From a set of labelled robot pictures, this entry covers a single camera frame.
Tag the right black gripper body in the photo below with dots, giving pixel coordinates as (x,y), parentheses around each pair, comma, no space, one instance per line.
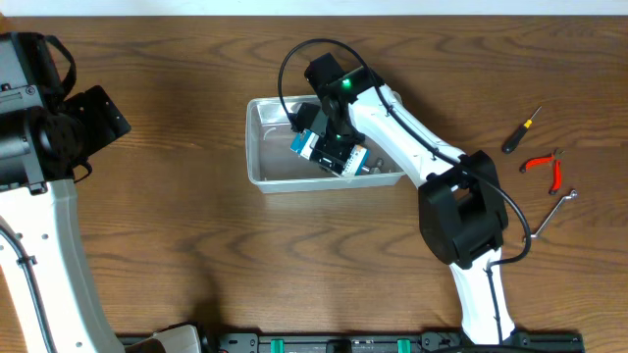
(335,144)

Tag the blue white screwdriver set box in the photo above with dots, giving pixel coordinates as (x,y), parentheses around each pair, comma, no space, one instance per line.
(343,159)

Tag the clear plastic container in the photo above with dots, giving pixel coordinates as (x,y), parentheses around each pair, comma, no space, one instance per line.
(273,167)

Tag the black handled screwdriver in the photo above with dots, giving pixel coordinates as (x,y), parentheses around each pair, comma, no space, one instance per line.
(511,143)

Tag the red handled pliers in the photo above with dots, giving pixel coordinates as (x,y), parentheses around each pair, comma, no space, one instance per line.
(553,159)

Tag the silver wrench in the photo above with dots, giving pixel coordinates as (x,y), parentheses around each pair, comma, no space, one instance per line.
(535,232)

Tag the small claw hammer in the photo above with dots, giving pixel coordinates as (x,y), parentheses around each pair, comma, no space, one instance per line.
(376,169)

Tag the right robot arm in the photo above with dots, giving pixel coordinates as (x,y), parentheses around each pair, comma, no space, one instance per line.
(461,214)

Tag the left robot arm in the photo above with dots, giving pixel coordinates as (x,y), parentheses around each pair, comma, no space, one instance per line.
(47,131)

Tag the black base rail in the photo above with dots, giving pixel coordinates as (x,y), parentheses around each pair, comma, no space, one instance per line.
(426,342)

